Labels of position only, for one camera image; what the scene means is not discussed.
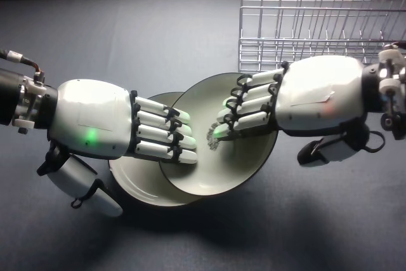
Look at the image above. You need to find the silver wire dish rack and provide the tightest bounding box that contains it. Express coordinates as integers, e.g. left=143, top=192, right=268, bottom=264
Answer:
left=237, top=0, right=406, bottom=72

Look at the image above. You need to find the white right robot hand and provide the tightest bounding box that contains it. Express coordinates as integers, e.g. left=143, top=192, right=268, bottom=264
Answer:
left=209, top=56, right=386, bottom=167

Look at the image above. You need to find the white plate with leaf print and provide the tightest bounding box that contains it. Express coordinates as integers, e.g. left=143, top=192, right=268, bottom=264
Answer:
left=159, top=72, right=279, bottom=196
left=107, top=92, right=207, bottom=208

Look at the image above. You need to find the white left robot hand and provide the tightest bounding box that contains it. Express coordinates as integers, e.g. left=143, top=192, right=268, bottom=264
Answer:
left=36, top=79, right=199, bottom=218

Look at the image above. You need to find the grey table cloth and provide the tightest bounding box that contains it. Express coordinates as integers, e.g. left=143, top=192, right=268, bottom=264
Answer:
left=0, top=0, right=406, bottom=271

